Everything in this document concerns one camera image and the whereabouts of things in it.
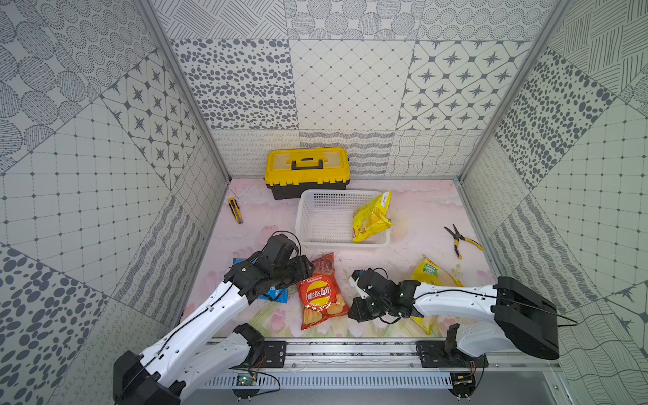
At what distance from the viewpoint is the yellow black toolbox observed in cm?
103

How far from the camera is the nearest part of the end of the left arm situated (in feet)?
1.71

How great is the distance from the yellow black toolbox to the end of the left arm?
1.36ft

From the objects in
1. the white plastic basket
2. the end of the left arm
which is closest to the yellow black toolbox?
the white plastic basket
